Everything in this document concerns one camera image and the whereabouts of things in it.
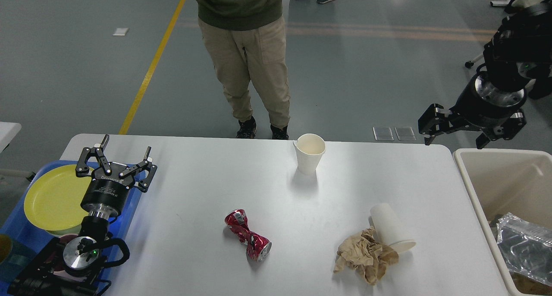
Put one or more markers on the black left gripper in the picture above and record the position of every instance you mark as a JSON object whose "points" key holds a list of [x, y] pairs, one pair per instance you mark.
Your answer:
{"points": [[108, 192]]}

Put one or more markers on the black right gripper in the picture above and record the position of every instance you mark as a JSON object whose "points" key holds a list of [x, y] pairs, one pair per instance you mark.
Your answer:
{"points": [[481, 104]]}

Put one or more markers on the yellow plastic plate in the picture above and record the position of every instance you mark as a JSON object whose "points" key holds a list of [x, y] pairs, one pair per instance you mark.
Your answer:
{"points": [[53, 201]]}

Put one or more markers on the dark teal mug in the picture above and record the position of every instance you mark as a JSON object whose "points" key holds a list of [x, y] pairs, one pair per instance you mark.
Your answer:
{"points": [[14, 257]]}

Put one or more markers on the aluminium foil tray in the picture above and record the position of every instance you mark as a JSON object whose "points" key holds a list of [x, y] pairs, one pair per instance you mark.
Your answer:
{"points": [[526, 248]]}

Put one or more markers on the white paper cup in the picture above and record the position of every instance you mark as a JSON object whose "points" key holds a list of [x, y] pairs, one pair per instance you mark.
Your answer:
{"points": [[309, 150], [391, 231]]}

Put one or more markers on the large brown paper bag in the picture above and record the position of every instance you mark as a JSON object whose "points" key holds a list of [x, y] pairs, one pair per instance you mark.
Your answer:
{"points": [[528, 286]]}

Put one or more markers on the clear plastic wrap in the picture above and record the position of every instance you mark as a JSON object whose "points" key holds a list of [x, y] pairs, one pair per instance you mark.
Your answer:
{"points": [[494, 225]]}

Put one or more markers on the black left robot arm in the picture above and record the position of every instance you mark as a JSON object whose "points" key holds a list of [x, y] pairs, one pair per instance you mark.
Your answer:
{"points": [[74, 267]]}

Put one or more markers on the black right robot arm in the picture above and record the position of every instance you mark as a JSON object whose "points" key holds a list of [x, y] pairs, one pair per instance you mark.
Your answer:
{"points": [[517, 66]]}

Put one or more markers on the office chair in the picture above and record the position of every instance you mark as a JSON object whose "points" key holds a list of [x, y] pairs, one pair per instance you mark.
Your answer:
{"points": [[470, 63]]}

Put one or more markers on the beige plastic bin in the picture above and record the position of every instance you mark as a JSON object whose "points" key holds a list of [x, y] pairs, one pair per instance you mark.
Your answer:
{"points": [[500, 181]]}

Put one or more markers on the pale green plate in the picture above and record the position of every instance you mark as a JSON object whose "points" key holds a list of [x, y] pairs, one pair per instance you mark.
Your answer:
{"points": [[60, 233]]}

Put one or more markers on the white side table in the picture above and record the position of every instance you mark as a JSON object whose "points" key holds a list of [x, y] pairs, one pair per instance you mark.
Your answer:
{"points": [[8, 131]]}

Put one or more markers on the lying white paper cup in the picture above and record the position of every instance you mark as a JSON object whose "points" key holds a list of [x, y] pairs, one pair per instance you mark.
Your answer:
{"points": [[391, 231]]}

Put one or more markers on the crushed red soda can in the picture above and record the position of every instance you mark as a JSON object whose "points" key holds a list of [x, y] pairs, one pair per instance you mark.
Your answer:
{"points": [[258, 246]]}

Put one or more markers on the crumpled brown paper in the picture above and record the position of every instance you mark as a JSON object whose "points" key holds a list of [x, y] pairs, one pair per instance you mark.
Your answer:
{"points": [[369, 258]]}

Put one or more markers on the person in green sweater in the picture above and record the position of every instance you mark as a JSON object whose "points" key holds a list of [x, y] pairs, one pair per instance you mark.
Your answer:
{"points": [[246, 41]]}

